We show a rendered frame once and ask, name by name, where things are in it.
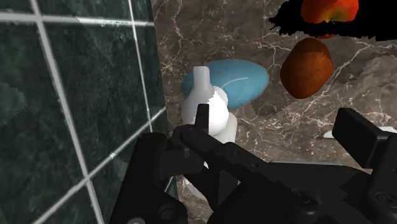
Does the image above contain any red orange apple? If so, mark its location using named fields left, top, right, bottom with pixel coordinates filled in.
left=300, top=0, right=359, bottom=39

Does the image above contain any white bottle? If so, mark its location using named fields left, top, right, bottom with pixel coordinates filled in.
left=181, top=66, right=239, bottom=170

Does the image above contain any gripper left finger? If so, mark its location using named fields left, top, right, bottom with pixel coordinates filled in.
left=109, top=103, right=267, bottom=224

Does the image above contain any brown kiwi fruit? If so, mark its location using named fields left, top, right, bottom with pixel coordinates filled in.
left=279, top=37, right=334, bottom=100

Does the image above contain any blue oval soap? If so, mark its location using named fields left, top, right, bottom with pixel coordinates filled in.
left=181, top=59, right=270, bottom=109

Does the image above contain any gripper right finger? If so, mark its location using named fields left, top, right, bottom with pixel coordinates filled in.
left=331, top=107, right=397, bottom=224

